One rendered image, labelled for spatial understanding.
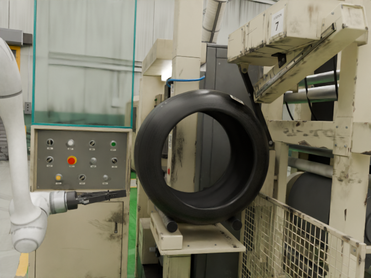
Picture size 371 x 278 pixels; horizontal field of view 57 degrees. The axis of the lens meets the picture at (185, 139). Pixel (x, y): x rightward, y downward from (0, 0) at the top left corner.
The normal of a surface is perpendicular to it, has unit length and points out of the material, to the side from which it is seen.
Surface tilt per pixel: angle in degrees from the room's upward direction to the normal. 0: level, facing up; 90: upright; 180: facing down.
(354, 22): 72
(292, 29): 90
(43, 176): 90
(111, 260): 90
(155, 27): 90
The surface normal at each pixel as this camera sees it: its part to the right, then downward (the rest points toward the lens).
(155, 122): -0.44, -0.36
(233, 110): 0.29, -0.11
